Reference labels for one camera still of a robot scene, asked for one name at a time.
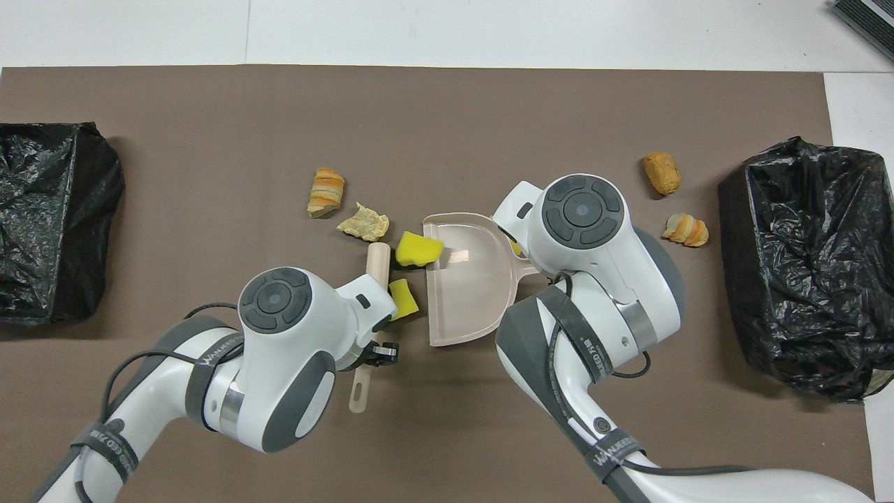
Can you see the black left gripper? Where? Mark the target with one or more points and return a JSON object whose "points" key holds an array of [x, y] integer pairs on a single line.
{"points": [[362, 358]]}

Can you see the beige brush with black bristles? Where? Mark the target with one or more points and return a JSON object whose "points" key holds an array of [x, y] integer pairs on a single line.
{"points": [[377, 262]]}

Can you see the beige plastic dustpan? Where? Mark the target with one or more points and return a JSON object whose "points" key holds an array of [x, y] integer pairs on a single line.
{"points": [[468, 293]]}

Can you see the beige striped foam bread chunk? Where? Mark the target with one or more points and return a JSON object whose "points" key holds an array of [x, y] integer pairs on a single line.
{"points": [[326, 192]]}

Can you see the orange striped toy croissant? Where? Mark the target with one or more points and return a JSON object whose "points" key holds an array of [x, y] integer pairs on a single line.
{"points": [[688, 230]]}

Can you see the brown toy bread roll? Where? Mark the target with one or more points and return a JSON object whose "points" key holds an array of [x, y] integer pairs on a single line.
{"points": [[662, 173]]}

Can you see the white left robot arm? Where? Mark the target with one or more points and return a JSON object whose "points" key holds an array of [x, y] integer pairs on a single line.
{"points": [[272, 363]]}

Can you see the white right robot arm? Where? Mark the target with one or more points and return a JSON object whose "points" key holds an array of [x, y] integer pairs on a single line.
{"points": [[580, 209]]}

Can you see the black bag-lined bin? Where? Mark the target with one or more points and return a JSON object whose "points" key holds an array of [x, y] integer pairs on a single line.
{"points": [[42, 209], [803, 279]]}

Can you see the brown table mat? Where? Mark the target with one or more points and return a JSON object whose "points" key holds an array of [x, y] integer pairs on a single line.
{"points": [[489, 105]]}

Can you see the dark grey ribbed device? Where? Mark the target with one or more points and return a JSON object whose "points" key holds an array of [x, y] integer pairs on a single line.
{"points": [[866, 21]]}

